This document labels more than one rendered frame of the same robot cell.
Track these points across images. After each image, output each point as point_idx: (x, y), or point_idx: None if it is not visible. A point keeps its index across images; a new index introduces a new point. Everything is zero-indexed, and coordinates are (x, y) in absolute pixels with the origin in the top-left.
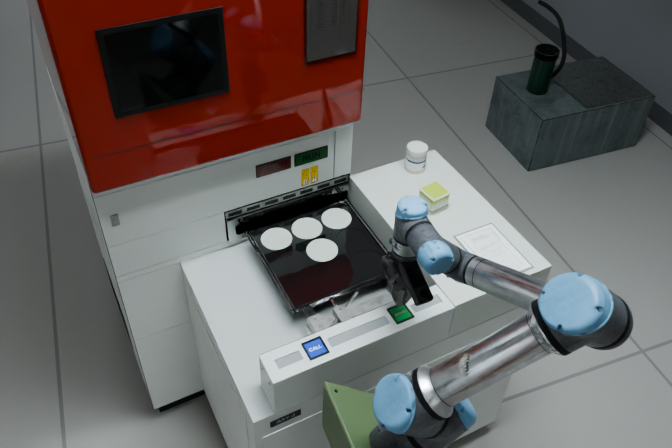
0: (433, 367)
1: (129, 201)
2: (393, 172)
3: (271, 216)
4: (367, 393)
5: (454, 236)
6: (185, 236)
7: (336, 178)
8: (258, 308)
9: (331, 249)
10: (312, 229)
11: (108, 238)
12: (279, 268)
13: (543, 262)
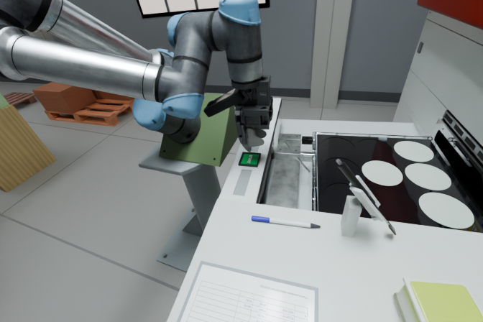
0: (150, 54)
1: (430, 37)
2: None
3: (466, 169)
4: (223, 135)
5: (315, 289)
6: (425, 103)
7: None
8: None
9: (379, 179)
10: (422, 179)
11: (412, 61)
12: (366, 140)
13: None
